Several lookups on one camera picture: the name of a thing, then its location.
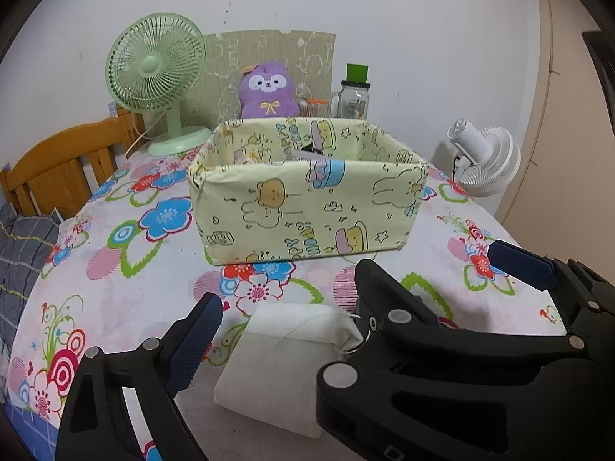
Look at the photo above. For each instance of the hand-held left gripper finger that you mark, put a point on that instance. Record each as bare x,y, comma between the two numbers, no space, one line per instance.
199,336

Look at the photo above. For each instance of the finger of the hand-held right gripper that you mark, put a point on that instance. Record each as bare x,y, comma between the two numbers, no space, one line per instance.
379,297
521,266

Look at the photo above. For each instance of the white cloth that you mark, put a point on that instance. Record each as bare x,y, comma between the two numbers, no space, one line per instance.
278,369

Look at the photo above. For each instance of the yellow cartoon fabric storage box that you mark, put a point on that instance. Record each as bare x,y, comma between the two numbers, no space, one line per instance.
298,211

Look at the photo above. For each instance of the floral tablecloth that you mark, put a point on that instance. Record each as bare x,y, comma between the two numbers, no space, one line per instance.
144,288

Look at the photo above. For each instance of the white clip fan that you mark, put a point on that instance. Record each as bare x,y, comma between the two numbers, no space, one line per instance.
490,158

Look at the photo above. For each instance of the beige wooden door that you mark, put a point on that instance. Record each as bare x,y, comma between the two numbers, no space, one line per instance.
567,129

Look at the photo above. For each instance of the grey plaid cushion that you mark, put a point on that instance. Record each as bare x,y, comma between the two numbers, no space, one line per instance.
24,259

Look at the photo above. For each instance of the glass jar mug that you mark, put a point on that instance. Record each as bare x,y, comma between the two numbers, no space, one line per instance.
353,103

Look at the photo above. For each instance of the clear cotton swab container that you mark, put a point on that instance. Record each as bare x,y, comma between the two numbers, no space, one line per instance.
312,110

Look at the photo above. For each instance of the wooden bed headboard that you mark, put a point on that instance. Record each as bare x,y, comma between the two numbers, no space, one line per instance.
57,163

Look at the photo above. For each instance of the purple plush toy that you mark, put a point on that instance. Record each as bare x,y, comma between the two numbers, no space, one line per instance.
269,96

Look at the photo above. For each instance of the doodle print cardboard sheet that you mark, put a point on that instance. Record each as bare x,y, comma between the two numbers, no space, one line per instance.
226,67

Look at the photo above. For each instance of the green desk fan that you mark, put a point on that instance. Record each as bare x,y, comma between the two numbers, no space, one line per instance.
153,67

